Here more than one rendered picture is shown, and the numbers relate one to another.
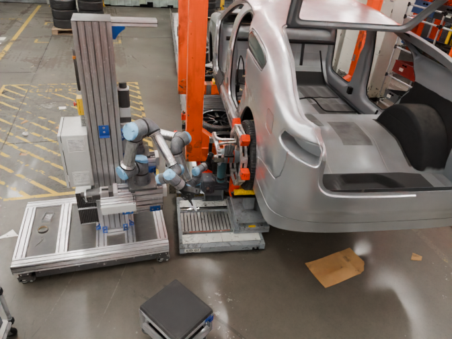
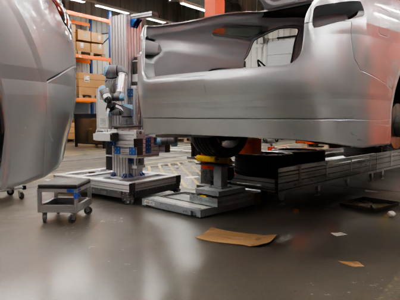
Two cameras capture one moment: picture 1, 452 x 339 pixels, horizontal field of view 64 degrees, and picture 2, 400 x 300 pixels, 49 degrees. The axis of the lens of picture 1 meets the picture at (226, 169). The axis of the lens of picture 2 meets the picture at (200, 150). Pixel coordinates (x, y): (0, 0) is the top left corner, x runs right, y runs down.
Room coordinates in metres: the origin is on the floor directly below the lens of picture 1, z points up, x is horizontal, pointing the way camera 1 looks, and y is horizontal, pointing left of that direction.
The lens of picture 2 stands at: (0.34, -3.67, 0.93)
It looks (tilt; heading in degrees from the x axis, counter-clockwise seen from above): 5 degrees down; 55
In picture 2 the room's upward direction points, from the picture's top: straight up
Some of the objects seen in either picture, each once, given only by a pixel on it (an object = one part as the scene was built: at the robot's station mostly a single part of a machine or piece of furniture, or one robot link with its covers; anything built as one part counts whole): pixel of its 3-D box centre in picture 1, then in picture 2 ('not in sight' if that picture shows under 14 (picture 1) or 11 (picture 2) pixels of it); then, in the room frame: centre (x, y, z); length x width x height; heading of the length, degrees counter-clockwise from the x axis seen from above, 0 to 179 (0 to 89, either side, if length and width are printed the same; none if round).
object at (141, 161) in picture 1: (140, 163); (126, 109); (2.40, 0.69, 0.98); 0.13 x 0.12 x 0.14; 145
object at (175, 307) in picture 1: (177, 321); (66, 199); (1.59, 0.25, 0.17); 0.43 x 0.36 x 0.34; 52
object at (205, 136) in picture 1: (224, 143); (237, 136); (3.40, 0.04, 0.69); 0.52 x 0.17 x 0.35; 102
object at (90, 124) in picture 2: not in sight; (99, 130); (5.31, 8.65, 0.48); 1.27 x 0.88 x 0.97; 109
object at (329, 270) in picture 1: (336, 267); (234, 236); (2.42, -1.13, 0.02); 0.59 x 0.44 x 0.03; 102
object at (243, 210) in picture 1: (248, 199); (220, 177); (2.94, -0.26, 0.32); 0.40 x 0.30 x 0.28; 12
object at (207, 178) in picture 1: (218, 187); (221, 178); (3.19, 0.06, 0.26); 0.42 x 0.18 x 0.35; 102
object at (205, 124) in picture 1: (218, 125); (297, 158); (4.47, 0.16, 0.39); 0.66 x 0.66 x 0.24
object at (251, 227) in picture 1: (246, 213); (220, 196); (2.94, -0.26, 0.13); 0.50 x 0.36 x 0.10; 12
